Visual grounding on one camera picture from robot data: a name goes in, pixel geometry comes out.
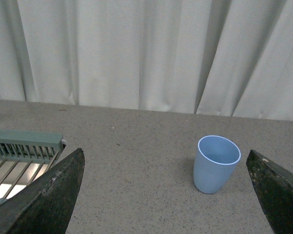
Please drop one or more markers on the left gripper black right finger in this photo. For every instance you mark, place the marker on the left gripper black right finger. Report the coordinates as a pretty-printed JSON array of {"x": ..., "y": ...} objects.
[{"x": 273, "y": 186}]

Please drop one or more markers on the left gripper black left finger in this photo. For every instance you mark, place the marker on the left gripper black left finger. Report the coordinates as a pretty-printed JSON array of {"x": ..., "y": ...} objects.
[{"x": 46, "y": 205}]

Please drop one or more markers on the light blue plastic cup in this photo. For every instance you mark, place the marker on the light blue plastic cup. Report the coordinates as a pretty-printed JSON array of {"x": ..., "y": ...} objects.
[{"x": 215, "y": 161}]

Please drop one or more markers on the green dish drying rack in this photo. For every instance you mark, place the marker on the green dish drying rack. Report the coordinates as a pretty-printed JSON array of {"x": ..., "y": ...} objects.
[{"x": 25, "y": 156}]

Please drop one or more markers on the white pleated curtain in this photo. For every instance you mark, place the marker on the white pleated curtain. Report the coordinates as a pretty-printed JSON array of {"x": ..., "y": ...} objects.
[{"x": 213, "y": 57}]

